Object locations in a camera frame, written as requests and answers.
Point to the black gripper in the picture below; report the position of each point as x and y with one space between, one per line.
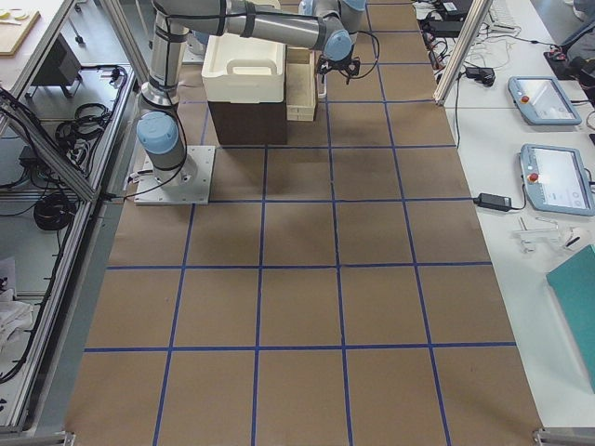
337 65

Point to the light wooden drawer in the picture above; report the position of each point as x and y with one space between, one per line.
300 85

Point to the white drawer handle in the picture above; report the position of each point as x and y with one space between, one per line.
321 90

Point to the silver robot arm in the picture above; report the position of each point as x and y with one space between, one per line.
327 27

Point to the brown wooden drawer cabinet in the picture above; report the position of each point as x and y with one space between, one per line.
239 124

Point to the white plastic tray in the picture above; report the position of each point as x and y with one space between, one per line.
243 70

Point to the black power adapter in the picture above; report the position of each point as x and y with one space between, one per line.
493 202

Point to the far blue teach pendant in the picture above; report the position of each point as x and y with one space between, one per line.
542 101

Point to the blue teach pendant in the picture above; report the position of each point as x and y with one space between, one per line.
542 101
555 180

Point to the near blue teach pendant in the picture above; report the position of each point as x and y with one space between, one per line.
555 180

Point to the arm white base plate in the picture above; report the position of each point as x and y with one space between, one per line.
189 185

